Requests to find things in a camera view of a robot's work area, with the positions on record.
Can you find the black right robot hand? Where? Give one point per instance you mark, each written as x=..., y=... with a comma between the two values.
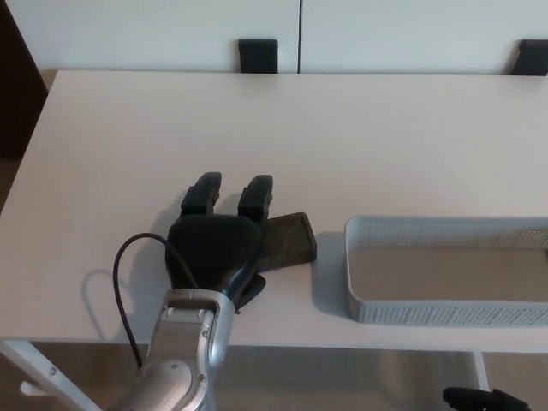
x=479, y=401

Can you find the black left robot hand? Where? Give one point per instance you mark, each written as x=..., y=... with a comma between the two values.
x=210, y=248

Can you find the dark grey board eraser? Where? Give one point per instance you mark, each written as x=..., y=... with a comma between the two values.
x=289, y=242

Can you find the white desk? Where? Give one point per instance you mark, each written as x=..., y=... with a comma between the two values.
x=299, y=141

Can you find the grey mesh basket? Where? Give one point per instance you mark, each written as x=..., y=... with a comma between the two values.
x=428, y=312

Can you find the white tube on floor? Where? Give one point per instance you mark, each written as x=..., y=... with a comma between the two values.
x=32, y=388

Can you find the white cabinet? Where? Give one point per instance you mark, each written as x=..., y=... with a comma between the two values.
x=150, y=30

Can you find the dark brown wooden furniture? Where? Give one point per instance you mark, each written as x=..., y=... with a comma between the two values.
x=19, y=85

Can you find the left black wall bracket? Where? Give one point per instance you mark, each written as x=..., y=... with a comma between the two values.
x=258, y=55

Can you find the black wall bracket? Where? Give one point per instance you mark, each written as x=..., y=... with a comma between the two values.
x=258, y=55
x=531, y=57

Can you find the right black wall bracket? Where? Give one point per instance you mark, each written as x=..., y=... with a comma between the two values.
x=531, y=57

